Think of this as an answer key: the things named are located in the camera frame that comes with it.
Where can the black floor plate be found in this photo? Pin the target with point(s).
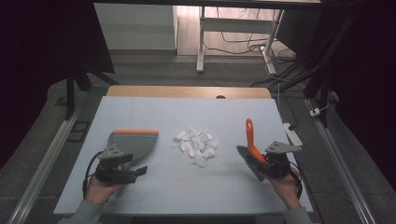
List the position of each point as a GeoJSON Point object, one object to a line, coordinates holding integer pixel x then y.
{"type": "Point", "coordinates": [77, 131]}

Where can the person's left hand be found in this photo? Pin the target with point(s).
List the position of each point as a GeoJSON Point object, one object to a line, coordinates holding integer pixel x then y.
{"type": "Point", "coordinates": [98, 191]}

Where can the orange brush with grey bristles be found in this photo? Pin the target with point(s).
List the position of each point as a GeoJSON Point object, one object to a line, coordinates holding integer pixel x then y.
{"type": "Point", "coordinates": [251, 137]}

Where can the pale blue foam board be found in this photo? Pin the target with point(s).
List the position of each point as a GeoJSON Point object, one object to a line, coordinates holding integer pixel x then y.
{"type": "Point", "coordinates": [193, 112]}

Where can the small white plug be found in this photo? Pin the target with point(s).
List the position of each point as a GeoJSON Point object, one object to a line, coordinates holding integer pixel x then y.
{"type": "Point", "coordinates": [315, 112]}

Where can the white desk frame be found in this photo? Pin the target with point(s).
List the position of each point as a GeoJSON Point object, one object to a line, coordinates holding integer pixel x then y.
{"type": "Point", "coordinates": [236, 25]}

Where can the pile of white paper scraps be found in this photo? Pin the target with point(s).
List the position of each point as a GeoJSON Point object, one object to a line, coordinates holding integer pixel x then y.
{"type": "Point", "coordinates": [196, 144]}

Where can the aluminium rail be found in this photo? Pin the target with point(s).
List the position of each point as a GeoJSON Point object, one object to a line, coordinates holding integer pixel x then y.
{"type": "Point", "coordinates": [342, 168]}
{"type": "Point", "coordinates": [46, 161]}

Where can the white power strip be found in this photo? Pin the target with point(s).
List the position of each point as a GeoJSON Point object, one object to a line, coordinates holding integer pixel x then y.
{"type": "Point", "coordinates": [292, 135]}

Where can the grey dustpan with orange edge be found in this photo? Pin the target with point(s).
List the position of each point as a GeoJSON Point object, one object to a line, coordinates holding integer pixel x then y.
{"type": "Point", "coordinates": [138, 144]}

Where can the wooden table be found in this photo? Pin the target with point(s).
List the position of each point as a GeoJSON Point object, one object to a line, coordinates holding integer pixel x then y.
{"type": "Point", "coordinates": [174, 91]}

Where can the black metal stand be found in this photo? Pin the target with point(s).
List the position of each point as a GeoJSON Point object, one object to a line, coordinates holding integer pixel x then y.
{"type": "Point", "coordinates": [323, 77]}
{"type": "Point", "coordinates": [71, 93]}

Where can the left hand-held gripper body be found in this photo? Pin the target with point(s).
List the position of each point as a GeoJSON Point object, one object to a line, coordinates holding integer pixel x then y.
{"type": "Point", "coordinates": [110, 154]}

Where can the person's right hand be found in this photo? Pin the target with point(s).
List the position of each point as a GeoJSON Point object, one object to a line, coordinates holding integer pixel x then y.
{"type": "Point", "coordinates": [288, 189]}

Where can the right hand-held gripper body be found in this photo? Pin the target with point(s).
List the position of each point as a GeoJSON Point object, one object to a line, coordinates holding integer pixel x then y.
{"type": "Point", "coordinates": [280, 165]}

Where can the white cabinet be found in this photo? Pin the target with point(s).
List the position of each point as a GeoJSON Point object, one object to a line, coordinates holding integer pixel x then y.
{"type": "Point", "coordinates": [137, 28]}

